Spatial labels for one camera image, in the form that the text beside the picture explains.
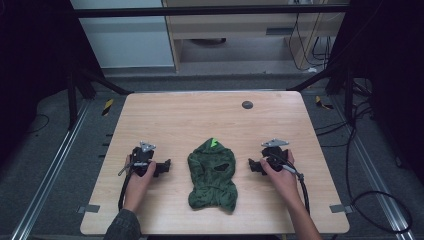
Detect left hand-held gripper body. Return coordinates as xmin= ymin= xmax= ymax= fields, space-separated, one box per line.
xmin=117 ymin=140 xmax=158 ymax=178

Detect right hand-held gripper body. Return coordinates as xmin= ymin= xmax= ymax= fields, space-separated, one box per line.
xmin=260 ymin=138 xmax=290 ymax=173

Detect green hooded garment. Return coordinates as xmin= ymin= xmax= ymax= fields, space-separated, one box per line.
xmin=186 ymin=137 xmax=239 ymax=213

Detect person's right hand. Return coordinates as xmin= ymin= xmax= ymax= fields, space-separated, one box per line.
xmin=259 ymin=149 xmax=300 ymax=209

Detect person's left hand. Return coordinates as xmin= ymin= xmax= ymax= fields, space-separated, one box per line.
xmin=123 ymin=154 xmax=157 ymax=213

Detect yellow black striped tape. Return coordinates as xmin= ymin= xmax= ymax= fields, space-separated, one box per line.
xmin=101 ymin=98 xmax=115 ymax=117
xmin=314 ymin=95 xmax=334 ymax=111

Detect grey tape strip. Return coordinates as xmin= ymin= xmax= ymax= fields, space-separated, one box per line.
xmin=329 ymin=204 xmax=354 ymax=215
xmin=77 ymin=204 xmax=101 ymax=215

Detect black metal stand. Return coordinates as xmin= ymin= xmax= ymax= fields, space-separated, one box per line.
xmin=65 ymin=63 xmax=134 ymax=132
xmin=287 ymin=63 xmax=373 ymax=126

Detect white cabinet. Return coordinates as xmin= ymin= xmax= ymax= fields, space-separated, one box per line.
xmin=69 ymin=0 xmax=176 ymax=70

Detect light wooden cabinet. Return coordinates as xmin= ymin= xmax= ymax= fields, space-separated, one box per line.
xmin=161 ymin=0 xmax=346 ymax=73

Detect dark curtain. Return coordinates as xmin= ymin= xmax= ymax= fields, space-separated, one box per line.
xmin=328 ymin=0 xmax=424 ymax=188
xmin=0 ymin=0 xmax=105 ymax=168

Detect black horizontal bar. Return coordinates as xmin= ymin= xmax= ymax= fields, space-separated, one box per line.
xmin=71 ymin=4 xmax=351 ymax=19

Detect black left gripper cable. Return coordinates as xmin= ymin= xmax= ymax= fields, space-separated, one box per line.
xmin=117 ymin=166 xmax=135 ymax=212

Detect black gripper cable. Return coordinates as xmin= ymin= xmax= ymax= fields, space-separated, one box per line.
xmin=279 ymin=160 xmax=312 ymax=216
xmin=117 ymin=166 xmax=135 ymax=212

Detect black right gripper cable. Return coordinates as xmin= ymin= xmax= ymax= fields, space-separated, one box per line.
xmin=279 ymin=160 xmax=312 ymax=216

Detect metal floor rail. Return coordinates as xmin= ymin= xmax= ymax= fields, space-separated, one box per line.
xmin=329 ymin=96 xmax=416 ymax=240
xmin=10 ymin=99 xmax=92 ymax=240

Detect black floor cable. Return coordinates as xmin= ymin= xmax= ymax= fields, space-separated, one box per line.
xmin=313 ymin=99 xmax=414 ymax=235

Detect black hanging cables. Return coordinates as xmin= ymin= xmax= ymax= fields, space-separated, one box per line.
xmin=287 ymin=0 xmax=336 ymax=72

